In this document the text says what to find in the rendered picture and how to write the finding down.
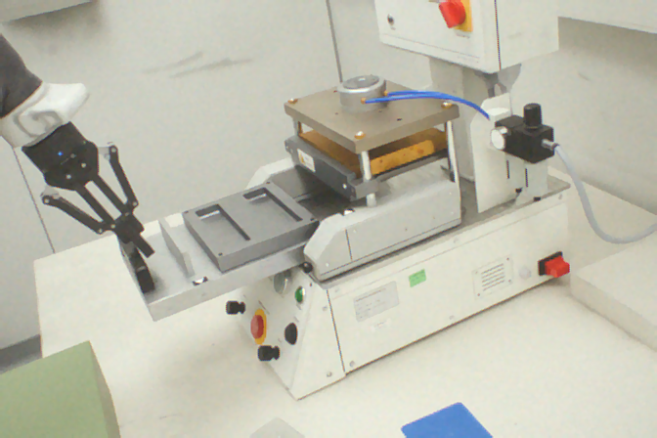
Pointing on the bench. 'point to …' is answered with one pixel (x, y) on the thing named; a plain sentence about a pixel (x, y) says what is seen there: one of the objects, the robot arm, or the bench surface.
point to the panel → (278, 318)
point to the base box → (430, 290)
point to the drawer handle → (137, 265)
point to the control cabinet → (473, 66)
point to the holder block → (249, 225)
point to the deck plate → (327, 201)
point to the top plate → (372, 111)
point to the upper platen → (414, 155)
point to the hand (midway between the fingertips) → (135, 236)
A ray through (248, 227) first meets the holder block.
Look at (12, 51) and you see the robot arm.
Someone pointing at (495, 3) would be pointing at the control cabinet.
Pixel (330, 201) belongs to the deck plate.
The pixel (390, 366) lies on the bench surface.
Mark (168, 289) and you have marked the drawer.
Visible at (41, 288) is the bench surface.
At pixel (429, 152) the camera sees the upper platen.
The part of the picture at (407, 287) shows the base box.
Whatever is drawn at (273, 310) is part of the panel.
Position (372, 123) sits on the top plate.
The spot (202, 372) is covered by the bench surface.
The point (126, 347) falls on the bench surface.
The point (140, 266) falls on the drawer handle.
